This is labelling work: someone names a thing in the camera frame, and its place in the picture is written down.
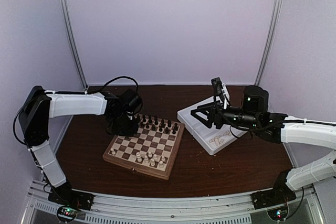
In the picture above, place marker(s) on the wooden chess board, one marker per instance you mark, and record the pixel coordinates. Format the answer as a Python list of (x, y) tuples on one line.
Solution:
[(147, 140)]

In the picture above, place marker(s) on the front aluminium rail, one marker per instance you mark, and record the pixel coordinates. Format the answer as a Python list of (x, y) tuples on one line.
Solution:
[(234, 208)]

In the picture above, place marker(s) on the dark king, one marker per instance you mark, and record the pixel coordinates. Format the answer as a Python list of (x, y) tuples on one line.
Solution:
[(156, 120)]

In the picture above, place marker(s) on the right aluminium frame post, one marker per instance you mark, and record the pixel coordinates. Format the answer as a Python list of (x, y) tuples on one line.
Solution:
[(276, 10)]

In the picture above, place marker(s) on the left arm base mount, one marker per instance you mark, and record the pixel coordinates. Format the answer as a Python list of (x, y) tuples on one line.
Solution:
[(71, 200)]

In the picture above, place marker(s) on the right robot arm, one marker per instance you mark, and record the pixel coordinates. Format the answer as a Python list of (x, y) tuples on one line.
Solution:
[(253, 117)]

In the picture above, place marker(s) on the pile of white chess pieces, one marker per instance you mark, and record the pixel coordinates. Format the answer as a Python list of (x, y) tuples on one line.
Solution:
[(220, 139)]

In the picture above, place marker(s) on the white tall piece carried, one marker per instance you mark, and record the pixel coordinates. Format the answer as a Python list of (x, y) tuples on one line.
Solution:
[(139, 158)]

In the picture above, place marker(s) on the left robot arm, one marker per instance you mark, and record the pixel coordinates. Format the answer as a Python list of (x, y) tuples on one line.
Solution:
[(42, 105)]

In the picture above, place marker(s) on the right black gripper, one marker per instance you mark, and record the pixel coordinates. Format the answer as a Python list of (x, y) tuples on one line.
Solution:
[(215, 114)]

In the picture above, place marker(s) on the white plastic tray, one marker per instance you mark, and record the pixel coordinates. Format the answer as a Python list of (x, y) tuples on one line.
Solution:
[(203, 134)]

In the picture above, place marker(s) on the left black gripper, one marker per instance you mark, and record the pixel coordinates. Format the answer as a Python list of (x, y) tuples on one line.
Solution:
[(133, 130)]

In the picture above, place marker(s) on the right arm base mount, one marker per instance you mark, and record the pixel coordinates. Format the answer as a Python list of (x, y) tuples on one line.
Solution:
[(279, 194)]

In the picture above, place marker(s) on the dark rook right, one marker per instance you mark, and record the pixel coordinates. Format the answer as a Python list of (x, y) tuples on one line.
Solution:
[(176, 127)]

